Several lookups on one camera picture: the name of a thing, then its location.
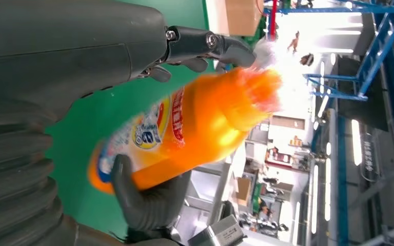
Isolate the orange detergent bottle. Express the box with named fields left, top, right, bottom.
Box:
left=87, top=68, right=283, bottom=195

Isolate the green table mat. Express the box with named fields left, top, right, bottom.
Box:
left=44, top=0, right=214, bottom=238

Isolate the brown cardboard box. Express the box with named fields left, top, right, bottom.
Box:
left=224, top=0, right=265, bottom=37

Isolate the blue steel column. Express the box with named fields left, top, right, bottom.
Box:
left=336, top=115, right=349, bottom=246

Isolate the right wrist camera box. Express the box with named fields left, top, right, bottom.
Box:
left=187, top=214, right=245, bottom=246

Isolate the blue steel frame structure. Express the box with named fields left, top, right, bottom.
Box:
left=264, top=0, right=394, bottom=103

